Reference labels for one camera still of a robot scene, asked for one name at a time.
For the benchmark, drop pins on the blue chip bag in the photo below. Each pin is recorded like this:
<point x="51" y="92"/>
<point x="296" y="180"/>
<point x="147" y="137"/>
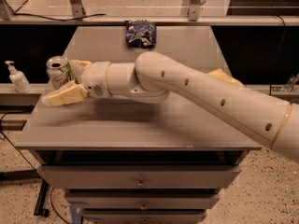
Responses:
<point x="140" y="34"/>

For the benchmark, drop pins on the top grey drawer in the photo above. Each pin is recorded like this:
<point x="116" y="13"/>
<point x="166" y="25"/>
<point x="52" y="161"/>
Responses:
<point x="139" y="177"/>

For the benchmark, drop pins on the metal window frame rail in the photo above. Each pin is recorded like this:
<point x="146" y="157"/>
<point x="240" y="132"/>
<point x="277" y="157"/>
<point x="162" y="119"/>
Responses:
<point x="162" y="12"/>

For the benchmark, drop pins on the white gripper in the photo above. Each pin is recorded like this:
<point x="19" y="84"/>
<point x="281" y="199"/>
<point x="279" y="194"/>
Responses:
<point x="94" y="78"/>

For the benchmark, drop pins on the green white 7up can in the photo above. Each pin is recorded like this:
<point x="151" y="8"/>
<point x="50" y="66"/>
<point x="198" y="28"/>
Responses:
<point x="59" y="71"/>

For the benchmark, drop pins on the grey drawer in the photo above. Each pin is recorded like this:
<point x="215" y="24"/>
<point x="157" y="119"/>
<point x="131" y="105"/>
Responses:
<point x="142" y="200"/>
<point x="144" y="217"/>
<point x="139" y="177"/>

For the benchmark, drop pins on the grey drawer cabinet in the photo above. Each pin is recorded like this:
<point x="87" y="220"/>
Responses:
<point x="121" y="132"/>

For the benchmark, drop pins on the middle grey drawer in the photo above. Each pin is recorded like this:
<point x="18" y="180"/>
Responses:
<point x="142" y="200"/>

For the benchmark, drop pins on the bottom grey drawer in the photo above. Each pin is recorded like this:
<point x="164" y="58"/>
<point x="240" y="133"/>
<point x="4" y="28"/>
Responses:
<point x="144" y="217"/>

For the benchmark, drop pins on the white pump soap bottle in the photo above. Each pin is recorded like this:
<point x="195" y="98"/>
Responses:
<point x="18" y="78"/>

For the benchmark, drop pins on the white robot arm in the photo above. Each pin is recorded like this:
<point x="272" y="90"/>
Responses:
<point x="271" y="122"/>

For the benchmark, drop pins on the yellow sponge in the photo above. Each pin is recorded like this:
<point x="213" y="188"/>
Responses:
<point x="220" y="74"/>

